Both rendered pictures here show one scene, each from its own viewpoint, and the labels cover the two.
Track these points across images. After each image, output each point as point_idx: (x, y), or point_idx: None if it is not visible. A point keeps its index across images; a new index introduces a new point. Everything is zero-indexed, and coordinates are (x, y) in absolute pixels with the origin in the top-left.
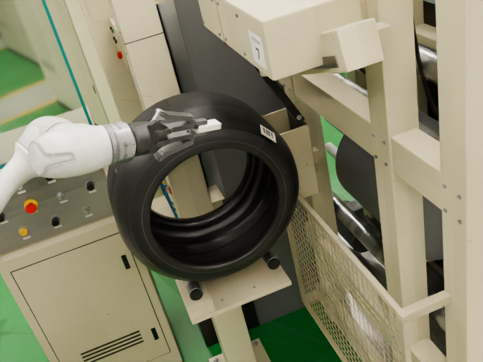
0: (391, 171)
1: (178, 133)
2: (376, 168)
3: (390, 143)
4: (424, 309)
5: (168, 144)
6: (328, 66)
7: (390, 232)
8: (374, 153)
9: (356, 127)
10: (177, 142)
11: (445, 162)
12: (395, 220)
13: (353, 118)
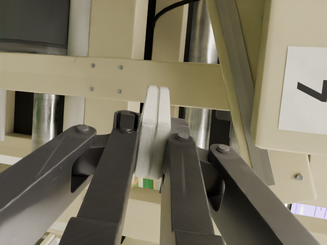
0: (86, 96)
1: (128, 191)
2: (76, 60)
3: (121, 100)
4: None
5: (15, 199)
6: (252, 156)
7: (4, 76)
8: (96, 61)
9: (115, 15)
10: (56, 180)
11: (136, 208)
12: (26, 91)
13: (126, 9)
